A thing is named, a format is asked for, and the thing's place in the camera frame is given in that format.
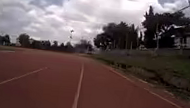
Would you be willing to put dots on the group of dark trees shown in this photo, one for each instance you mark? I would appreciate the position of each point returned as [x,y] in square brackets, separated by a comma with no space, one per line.
[118,35]

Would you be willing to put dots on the floodlight mast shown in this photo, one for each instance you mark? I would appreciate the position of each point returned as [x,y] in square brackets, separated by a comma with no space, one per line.
[71,37]

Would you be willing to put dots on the row of distant trees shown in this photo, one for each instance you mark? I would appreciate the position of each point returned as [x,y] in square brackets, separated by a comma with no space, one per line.
[24,40]

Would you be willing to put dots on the red running track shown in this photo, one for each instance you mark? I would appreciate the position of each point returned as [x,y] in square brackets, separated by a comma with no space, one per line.
[53,86]

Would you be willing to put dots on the pale building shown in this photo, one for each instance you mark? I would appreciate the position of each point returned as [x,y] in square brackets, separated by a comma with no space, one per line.
[186,40]

